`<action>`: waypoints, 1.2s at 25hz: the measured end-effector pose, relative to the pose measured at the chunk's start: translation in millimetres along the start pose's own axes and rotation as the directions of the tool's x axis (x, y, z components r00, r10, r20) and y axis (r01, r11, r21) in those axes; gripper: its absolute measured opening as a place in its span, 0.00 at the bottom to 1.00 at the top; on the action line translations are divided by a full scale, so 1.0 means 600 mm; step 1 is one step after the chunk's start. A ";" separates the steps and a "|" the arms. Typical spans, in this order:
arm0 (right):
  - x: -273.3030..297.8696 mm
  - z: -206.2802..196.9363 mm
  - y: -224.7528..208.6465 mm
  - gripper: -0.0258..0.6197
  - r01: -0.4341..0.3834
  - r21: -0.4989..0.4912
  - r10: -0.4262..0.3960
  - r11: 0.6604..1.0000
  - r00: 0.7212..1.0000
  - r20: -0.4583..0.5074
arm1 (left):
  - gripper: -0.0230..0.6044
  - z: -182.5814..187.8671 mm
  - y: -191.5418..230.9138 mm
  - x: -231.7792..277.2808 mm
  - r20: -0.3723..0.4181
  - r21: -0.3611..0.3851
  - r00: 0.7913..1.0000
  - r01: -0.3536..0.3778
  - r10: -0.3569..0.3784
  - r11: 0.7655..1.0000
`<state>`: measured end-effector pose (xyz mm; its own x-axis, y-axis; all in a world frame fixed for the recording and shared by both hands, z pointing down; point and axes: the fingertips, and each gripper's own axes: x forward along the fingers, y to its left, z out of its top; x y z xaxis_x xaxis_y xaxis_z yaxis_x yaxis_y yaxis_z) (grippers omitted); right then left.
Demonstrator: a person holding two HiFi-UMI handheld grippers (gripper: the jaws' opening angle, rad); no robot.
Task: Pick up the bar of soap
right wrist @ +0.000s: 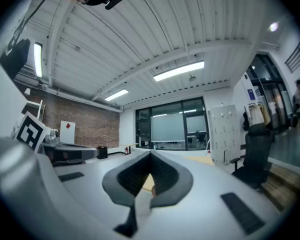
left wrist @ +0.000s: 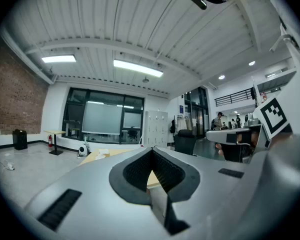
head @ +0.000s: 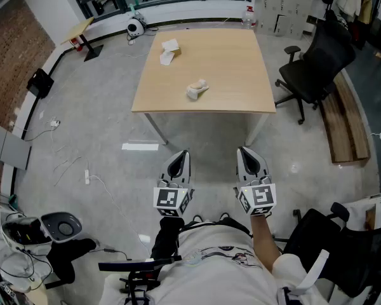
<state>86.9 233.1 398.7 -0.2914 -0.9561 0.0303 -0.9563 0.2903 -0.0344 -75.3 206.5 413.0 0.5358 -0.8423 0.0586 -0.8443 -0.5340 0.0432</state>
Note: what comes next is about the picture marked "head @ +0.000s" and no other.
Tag black chest-mounted device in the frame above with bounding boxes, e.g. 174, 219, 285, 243
98, 255, 183, 272

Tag person's white shirt torso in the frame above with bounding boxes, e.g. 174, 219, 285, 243
98, 220, 333, 305

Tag white table leg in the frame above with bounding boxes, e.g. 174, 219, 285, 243
143, 112, 168, 146

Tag black mesh chair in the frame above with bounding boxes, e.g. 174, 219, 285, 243
282, 201, 381, 299

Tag black box on floor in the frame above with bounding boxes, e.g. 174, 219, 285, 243
25, 68, 55, 100

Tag small wooden side table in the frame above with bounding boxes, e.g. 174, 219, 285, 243
60, 16, 104, 63

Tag black office chair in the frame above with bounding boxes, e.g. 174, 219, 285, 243
274, 20, 357, 126

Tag white cable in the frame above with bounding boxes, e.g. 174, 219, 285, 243
88, 174, 152, 257

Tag clear water bottle red cap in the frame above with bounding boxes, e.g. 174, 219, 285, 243
241, 6, 258, 31

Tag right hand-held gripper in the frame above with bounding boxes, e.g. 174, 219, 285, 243
236, 147, 277, 217

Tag white paper sheet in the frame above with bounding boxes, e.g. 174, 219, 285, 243
121, 142, 160, 151

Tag white tissue paper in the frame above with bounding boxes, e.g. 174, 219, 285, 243
159, 39, 180, 66

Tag person's right forearm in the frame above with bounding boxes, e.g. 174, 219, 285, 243
250, 213, 282, 273

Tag person's left forearm black sleeve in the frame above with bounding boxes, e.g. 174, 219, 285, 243
150, 216, 185, 266

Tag grey metal lockers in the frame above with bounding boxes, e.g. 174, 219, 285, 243
255, 0, 317, 40

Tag white and grey headset device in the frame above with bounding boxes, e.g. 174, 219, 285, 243
1, 212, 83, 257

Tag white round appliance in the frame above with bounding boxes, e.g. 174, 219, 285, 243
126, 12, 147, 38

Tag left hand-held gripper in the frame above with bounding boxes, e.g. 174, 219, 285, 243
152, 150, 195, 218

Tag grey panel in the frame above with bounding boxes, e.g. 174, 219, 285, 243
0, 117, 33, 172

